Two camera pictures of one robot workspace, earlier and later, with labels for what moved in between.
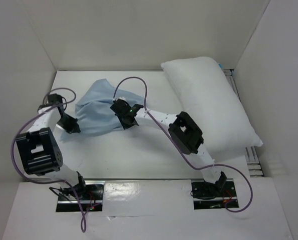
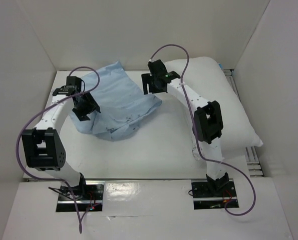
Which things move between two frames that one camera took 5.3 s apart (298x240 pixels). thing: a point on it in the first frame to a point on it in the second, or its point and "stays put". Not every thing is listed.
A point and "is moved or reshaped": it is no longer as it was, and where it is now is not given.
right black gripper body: (123, 118) to (149, 83)
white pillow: (209, 97) stays put
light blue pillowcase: (94, 113) is moved or reshaped
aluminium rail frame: (255, 167) stays put
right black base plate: (208, 196) stays put
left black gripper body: (68, 123) to (84, 106)
